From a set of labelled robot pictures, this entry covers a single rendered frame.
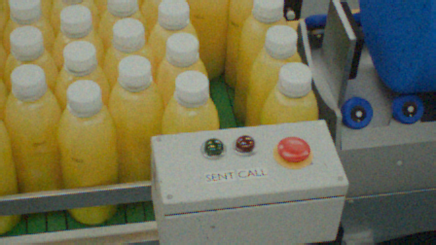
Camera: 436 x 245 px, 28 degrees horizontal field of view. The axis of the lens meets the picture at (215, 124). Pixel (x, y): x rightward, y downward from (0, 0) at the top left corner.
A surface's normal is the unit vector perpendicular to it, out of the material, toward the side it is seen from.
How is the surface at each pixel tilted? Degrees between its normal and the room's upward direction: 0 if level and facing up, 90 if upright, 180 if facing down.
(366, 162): 70
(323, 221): 90
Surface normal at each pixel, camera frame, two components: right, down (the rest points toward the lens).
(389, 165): 0.18, 0.42
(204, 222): 0.18, 0.70
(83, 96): 0.04, -0.71
